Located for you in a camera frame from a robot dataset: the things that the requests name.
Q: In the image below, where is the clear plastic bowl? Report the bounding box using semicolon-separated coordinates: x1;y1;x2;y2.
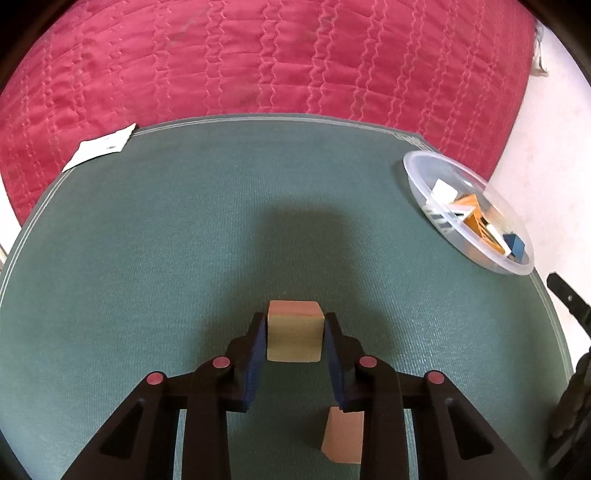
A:
403;150;535;276

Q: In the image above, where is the orange striped triangular block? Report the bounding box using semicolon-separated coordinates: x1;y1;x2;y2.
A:
475;222;506;254
455;194;483;232

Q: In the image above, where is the pinkish wooden block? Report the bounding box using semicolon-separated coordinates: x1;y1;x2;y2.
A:
321;406;365;464

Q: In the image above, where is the red quilted blanket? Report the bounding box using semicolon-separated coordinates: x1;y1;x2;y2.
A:
0;0;541;227

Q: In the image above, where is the green table mat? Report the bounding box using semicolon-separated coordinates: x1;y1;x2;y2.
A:
0;113;573;480

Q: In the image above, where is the blue block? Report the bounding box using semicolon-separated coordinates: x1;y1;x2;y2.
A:
503;233;527;259

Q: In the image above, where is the white rectangular block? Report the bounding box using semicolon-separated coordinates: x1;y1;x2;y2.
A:
431;180;458;204

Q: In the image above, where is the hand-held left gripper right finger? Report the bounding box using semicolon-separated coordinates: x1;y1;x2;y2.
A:
323;311;532;480

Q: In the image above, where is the white striped triangular block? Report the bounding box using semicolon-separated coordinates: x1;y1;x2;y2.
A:
490;224;512;254

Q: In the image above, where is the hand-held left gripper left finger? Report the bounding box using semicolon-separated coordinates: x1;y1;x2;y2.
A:
60;311;269;480

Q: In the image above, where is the wooden cube block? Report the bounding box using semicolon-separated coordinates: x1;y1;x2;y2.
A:
267;300;323;363

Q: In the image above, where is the white paper slip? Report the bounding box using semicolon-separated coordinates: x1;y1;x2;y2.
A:
62;123;137;171

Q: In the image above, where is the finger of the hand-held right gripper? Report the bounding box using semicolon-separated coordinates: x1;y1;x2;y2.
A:
546;272;591;335
545;348;591;468

